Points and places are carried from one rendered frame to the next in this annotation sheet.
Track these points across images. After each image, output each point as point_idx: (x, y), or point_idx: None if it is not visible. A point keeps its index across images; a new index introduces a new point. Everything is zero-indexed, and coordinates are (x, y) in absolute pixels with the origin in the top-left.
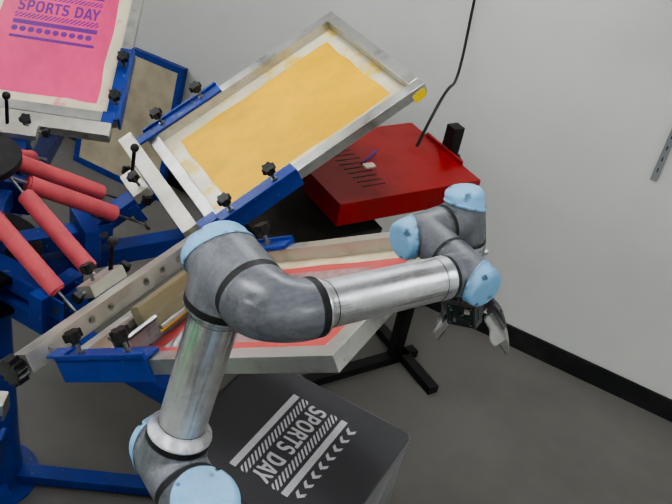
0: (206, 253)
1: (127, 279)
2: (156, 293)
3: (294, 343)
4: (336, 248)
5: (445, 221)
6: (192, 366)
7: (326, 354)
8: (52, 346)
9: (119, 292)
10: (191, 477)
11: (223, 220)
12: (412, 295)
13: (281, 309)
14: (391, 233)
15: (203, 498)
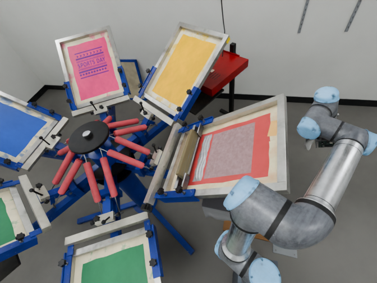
0: (246, 210)
1: (163, 153)
2: (181, 163)
3: (251, 174)
4: (233, 117)
5: (326, 113)
6: (244, 241)
7: (282, 189)
8: (153, 192)
9: (164, 160)
10: (254, 270)
11: (241, 182)
12: (352, 174)
13: (315, 238)
14: (300, 129)
15: (265, 279)
